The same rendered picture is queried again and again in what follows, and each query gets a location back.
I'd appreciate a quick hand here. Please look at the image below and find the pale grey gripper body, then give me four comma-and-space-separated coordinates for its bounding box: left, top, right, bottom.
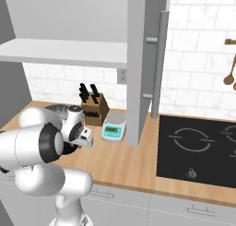
75, 133, 94, 149

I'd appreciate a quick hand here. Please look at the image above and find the grey metal bowl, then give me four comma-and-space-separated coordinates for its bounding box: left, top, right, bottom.
44, 102, 72, 124

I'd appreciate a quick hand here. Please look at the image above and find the grey cabinet door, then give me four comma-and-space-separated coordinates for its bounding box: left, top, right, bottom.
125, 0, 170, 148

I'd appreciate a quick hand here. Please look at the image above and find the white cabinet shelf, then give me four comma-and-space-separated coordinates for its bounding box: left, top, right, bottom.
0, 38, 128, 70

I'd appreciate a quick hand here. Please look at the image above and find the white teal kitchen scale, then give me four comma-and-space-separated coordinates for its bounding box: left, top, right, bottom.
100, 113, 127, 144

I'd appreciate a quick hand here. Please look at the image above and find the wooden knife block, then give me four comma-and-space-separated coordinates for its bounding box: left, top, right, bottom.
78, 82, 111, 127

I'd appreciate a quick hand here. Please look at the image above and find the grey drawer front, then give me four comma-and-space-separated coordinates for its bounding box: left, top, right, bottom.
80, 183, 152, 226
147, 193, 236, 226

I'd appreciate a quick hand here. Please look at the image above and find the grey hob knob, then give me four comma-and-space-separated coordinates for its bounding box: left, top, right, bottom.
186, 167, 198, 180

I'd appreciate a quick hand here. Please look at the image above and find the black hob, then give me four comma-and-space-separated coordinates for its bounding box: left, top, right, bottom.
155, 113, 236, 190

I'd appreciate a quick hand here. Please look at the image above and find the hanging wooden spoon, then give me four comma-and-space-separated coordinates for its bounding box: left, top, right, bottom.
222, 53, 236, 87

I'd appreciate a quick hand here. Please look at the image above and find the grey drawer handle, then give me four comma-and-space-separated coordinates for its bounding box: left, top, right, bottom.
88, 188, 115, 200
186, 204, 217, 218

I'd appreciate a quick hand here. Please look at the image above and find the grey wall outlet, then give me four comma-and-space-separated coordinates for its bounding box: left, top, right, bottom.
117, 68, 128, 86

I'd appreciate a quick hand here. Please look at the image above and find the grey bar door handle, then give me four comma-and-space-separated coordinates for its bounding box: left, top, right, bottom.
142, 10, 171, 120

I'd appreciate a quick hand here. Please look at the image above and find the grey open wall cabinet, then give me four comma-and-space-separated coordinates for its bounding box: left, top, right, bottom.
0, 0, 129, 130

